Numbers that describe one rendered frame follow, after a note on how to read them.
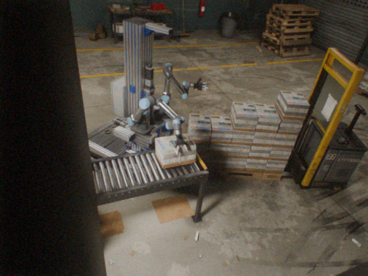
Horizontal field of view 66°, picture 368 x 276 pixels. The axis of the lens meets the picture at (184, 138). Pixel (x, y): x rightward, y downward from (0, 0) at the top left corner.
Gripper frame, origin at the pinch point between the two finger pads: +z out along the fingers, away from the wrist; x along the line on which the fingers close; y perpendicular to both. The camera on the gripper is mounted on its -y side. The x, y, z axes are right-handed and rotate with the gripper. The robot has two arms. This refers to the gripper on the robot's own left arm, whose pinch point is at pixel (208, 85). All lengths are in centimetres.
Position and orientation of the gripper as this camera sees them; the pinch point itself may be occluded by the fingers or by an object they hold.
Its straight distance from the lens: 388.9
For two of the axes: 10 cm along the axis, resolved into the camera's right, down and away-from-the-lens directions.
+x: -1.1, 6.8, -7.2
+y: -0.8, 7.2, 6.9
